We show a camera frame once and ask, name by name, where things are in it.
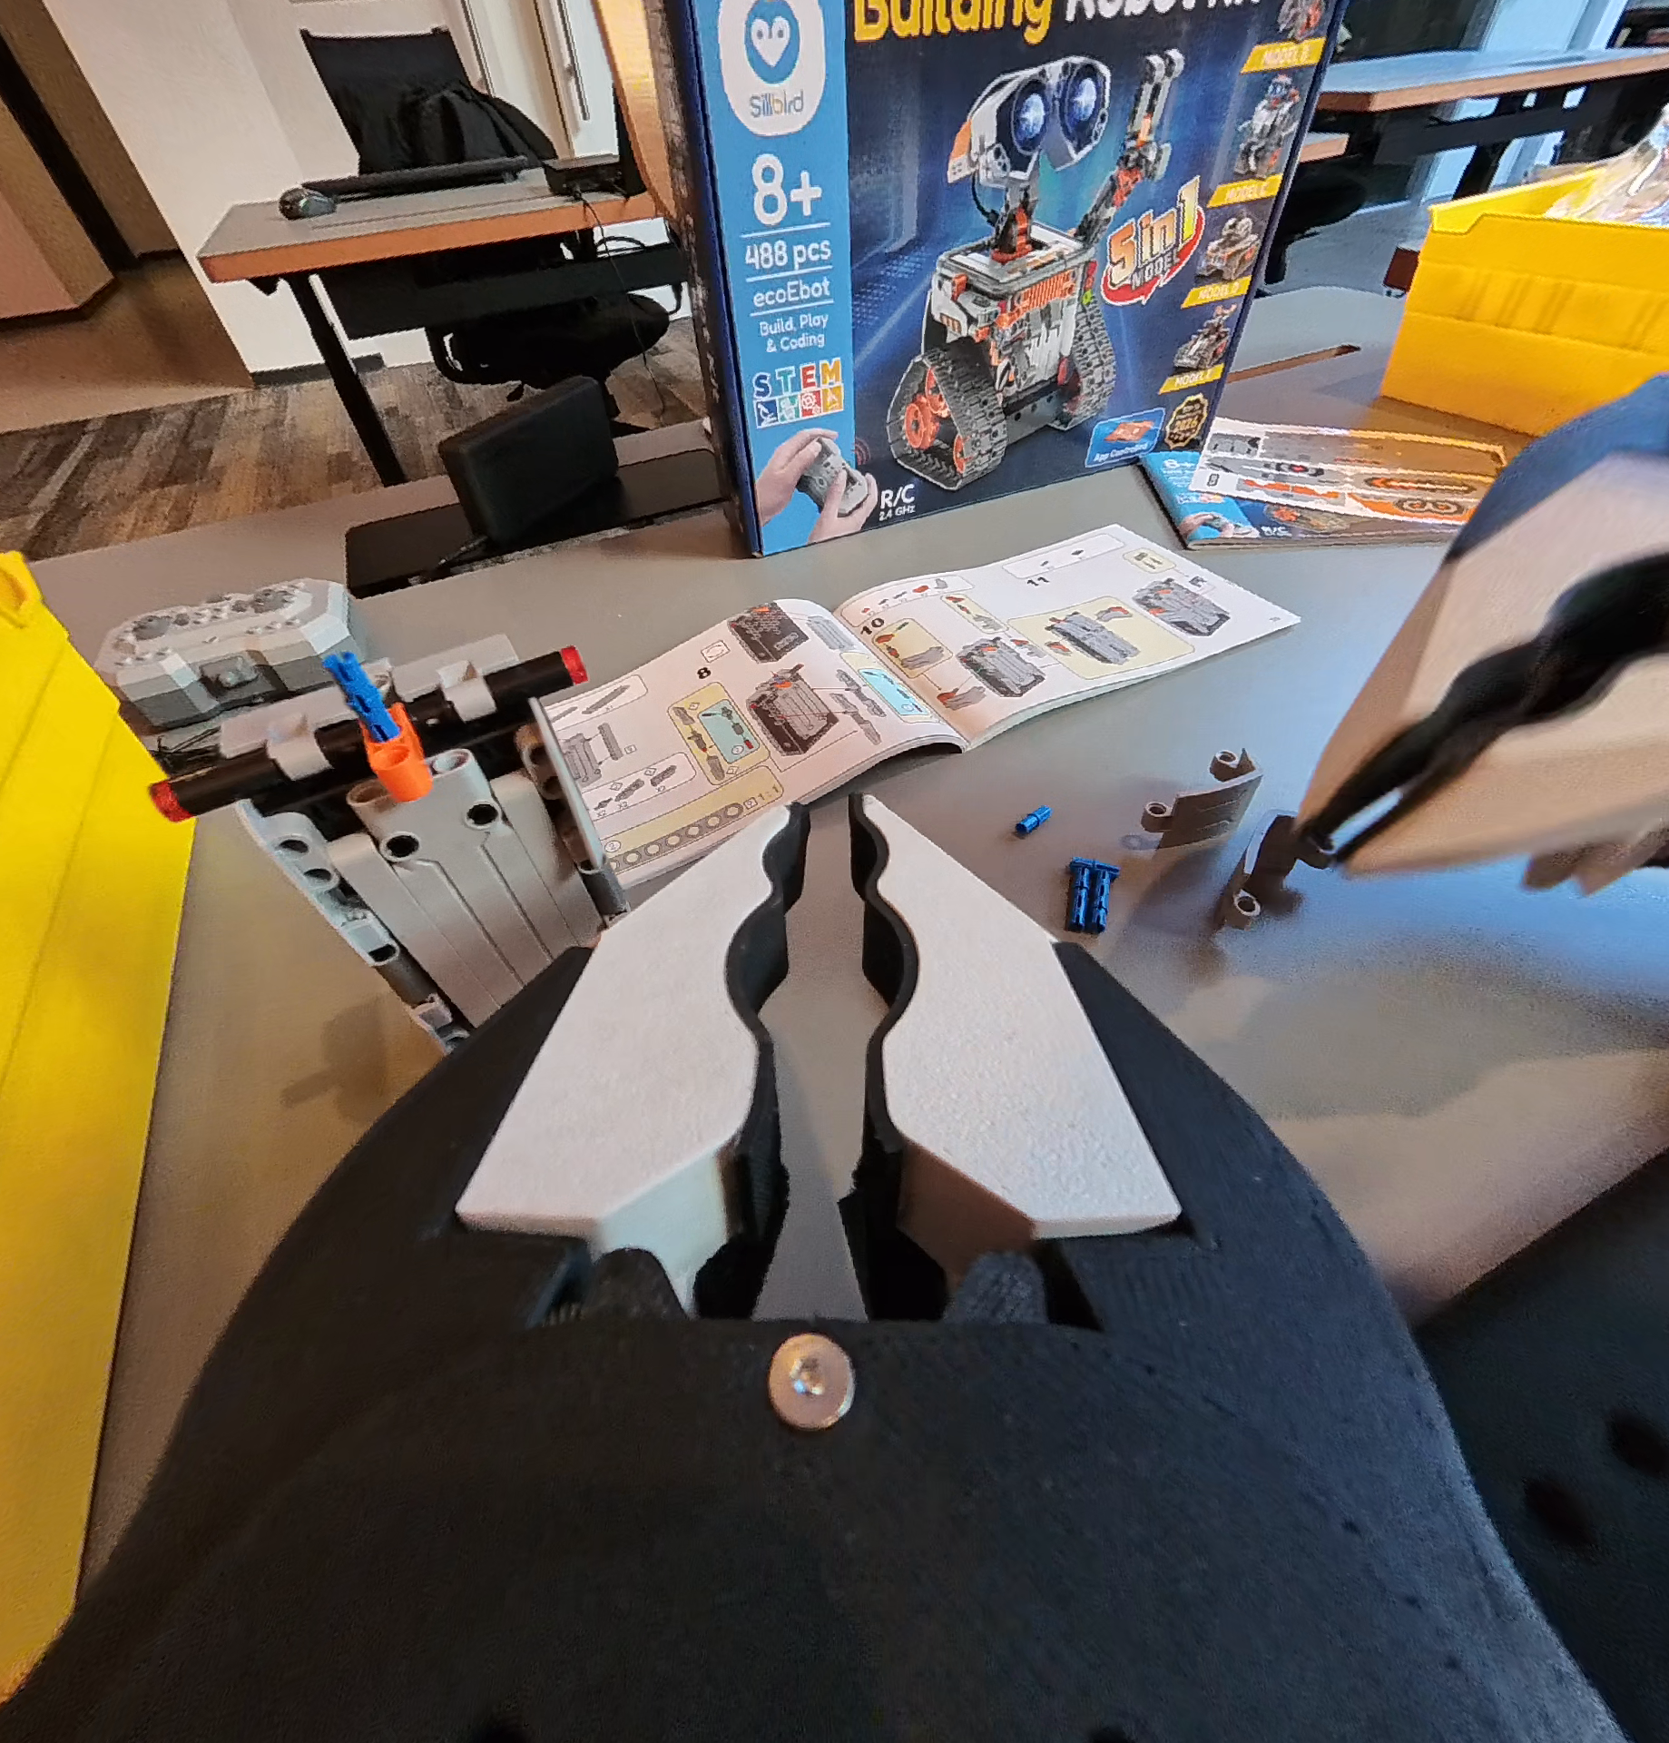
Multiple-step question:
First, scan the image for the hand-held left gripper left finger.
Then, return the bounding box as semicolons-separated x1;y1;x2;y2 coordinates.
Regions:
456;803;810;1321

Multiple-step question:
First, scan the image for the grey battery box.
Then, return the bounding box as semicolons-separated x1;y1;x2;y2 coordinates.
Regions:
96;578;360;729

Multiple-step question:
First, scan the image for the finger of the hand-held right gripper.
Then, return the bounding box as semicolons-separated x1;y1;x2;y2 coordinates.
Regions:
1304;455;1669;835
1339;681;1669;875

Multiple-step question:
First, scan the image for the light wooden divider panel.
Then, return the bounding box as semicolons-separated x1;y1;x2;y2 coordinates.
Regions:
596;0;687;220

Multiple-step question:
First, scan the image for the sticker sheet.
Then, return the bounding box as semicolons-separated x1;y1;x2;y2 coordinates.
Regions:
1189;414;1510;525

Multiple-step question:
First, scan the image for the grey black robot body model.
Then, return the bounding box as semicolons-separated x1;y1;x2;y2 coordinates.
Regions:
146;640;633;1050

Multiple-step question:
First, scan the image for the black keyboard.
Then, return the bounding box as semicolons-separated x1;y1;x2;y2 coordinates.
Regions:
304;156;537;198

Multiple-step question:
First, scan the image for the blue robot kit box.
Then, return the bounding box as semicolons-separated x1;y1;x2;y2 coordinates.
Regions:
664;0;1346;560

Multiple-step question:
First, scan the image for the yellow plastic parts bin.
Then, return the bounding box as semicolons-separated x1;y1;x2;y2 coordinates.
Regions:
0;550;197;1718

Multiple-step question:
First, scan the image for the white door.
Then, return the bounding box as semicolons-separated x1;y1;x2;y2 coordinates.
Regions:
446;0;625;158

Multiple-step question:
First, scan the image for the small grey curved panel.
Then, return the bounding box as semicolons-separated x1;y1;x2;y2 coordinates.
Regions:
1140;749;1265;852
1216;809;1333;930

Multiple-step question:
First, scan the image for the black electronic device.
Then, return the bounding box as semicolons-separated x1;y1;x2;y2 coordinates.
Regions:
345;377;728;597

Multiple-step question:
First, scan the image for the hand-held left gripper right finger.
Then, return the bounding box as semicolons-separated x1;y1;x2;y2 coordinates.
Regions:
845;794;1183;1321

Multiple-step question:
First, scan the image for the clear plastic bag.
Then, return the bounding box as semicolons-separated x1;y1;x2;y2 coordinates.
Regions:
1549;74;1669;233

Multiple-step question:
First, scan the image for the instruction booklet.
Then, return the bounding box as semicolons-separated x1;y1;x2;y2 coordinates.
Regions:
535;523;1302;887

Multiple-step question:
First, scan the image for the brown edged office desk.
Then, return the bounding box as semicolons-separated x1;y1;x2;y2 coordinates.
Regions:
1304;47;1669;179
197;177;687;484

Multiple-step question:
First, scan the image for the black office chair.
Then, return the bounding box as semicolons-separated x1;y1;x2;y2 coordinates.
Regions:
300;27;673;389

